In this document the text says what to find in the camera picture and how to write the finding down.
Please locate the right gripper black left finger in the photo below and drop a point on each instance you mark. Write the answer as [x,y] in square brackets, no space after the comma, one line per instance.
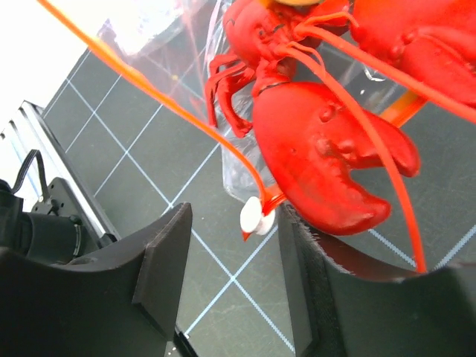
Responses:
[121,300]

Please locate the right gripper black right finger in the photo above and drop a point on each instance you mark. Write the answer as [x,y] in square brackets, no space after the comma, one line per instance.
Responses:
[343,302]

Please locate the red toy lobster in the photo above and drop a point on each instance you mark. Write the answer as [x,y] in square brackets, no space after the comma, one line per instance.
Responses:
[311,132]

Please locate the clear bag orange zipper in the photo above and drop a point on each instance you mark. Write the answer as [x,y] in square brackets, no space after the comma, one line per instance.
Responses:
[164,48]

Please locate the orange toy pumpkin slice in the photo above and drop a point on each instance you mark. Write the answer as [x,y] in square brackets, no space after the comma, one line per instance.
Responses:
[295,3]

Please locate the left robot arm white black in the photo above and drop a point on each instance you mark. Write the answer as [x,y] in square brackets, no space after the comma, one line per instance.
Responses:
[57,230]

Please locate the black grid mat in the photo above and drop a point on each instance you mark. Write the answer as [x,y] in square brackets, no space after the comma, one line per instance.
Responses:
[136,157]

